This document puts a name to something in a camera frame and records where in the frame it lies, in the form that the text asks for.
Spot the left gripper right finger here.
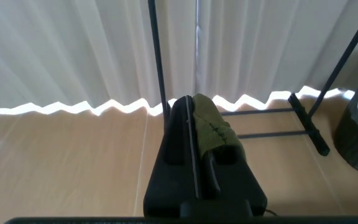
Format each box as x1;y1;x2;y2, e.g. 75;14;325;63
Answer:
194;144;269;218

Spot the beige curtain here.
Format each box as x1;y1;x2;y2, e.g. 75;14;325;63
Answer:
0;0;358;118

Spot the black clothes rack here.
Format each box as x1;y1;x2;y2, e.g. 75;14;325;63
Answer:
147;0;358;157

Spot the green long-sleeved shirt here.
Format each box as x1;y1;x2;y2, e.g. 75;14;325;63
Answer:
191;93;247;162

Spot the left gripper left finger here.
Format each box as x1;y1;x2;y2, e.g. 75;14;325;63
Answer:
143;95;199;218

